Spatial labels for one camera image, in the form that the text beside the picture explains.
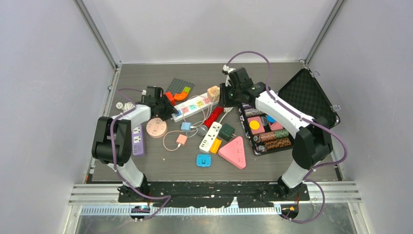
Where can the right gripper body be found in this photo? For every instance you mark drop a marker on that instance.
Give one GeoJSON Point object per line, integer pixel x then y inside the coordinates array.
{"type": "Point", "coordinates": [236, 91]}

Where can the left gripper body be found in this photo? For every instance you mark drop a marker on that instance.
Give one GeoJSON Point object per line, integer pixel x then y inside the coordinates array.
{"type": "Point", "coordinates": [160, 104]}

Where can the beige cube adapter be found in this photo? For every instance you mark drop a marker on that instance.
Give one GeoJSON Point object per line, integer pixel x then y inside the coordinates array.
{"type": "Point", "coordinates": [213, 94]}

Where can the white multicolour power strip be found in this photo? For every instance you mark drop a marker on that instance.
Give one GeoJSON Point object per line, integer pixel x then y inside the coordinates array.
{"type": "Point", "coordinates": [193, 106]}

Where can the dark green cube adapter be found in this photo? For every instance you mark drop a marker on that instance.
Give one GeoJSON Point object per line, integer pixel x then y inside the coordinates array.
{"type": "Point", "coordinates": [226, 132]}

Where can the purple power strip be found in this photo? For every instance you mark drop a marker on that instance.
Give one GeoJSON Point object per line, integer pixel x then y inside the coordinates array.
{"type": "Point", "coordinates": [138, 144]}

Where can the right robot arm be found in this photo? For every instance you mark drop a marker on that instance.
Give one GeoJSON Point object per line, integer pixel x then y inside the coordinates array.
{"type": "Point", "coordinates": [312, 139]}

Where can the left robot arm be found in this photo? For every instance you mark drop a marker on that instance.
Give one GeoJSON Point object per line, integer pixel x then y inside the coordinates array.
{"type": "Point", "coordinates": [112, 143]}

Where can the light blue charger plug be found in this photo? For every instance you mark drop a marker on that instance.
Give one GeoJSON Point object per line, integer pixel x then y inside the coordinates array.
{"type": "Point", "coordinates": [187, 126]}

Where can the pink charger plug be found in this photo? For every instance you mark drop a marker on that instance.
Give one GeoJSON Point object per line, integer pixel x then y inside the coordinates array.
{"type": "Point", "coordinates": [181, 140]}

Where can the blue plug adapter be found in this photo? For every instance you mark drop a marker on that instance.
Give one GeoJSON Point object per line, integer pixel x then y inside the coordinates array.
{"type": "Point", "coordinates": [203, 160]}

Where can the red cube adapter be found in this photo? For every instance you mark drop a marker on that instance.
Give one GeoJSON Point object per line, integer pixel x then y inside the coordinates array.
{"type": "Point", "coordinates": [170, 97]}

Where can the orange curved block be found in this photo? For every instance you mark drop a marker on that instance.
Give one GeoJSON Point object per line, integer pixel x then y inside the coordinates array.
{"type": "Point", "coordinates": [183, 95]}

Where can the pink round socket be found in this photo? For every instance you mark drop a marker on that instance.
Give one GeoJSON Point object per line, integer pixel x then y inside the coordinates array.
{"type": "Point", "coordinates": [156, 128]}

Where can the grey building baseplate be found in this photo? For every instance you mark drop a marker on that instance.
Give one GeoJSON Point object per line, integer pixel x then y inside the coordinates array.
{"type": "Point", "coordinates": [177, 86]}

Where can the red glitter microphone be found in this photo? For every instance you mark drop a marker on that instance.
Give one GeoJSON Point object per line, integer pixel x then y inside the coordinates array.
{"type": "Point", "coordinates": [203, 129]}

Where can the small white power strip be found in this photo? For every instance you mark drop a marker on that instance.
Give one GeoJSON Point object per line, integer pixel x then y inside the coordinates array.
{"type": "Point", "coordinates": [210, 137]}

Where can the yellow curved block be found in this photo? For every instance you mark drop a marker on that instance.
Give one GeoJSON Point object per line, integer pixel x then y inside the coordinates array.
{"type": "Point", "coordinates": [215, 146]}

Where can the black poker chip case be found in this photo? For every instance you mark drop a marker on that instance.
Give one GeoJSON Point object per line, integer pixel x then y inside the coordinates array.
{"type": "Point", "coordinates": [265, 135]}

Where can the pink triangular socket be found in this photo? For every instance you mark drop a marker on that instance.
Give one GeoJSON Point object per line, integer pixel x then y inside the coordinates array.
{"type": "Point", "coordinates": [234, 153]}

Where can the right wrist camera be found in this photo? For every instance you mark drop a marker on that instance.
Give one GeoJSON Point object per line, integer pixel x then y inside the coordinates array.
{"type": "Point", "coordinates": [226, 70]}

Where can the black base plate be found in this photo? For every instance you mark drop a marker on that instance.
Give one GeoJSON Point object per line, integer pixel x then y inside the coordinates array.
{"type": "Point", "coordinates": [218, 194]}

